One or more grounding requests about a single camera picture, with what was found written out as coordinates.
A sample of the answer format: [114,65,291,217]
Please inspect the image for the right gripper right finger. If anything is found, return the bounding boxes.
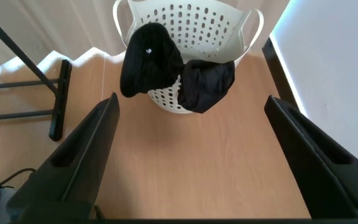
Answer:
[264,94,358,219]

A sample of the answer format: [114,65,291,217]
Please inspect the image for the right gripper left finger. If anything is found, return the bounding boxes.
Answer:
[6,91,121,220]

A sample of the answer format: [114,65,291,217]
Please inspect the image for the black garment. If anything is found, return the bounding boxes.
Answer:
[119,22,185,99]
[177,59,236,114]

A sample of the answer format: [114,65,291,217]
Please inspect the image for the black clothes rack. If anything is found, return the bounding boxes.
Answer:
[0,6,73,142]

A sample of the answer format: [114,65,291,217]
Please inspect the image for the white laundry basket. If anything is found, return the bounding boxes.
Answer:
[112,0,265,115]

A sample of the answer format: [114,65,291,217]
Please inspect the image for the beige curtain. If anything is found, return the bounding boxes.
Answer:
[0,0,291,71]

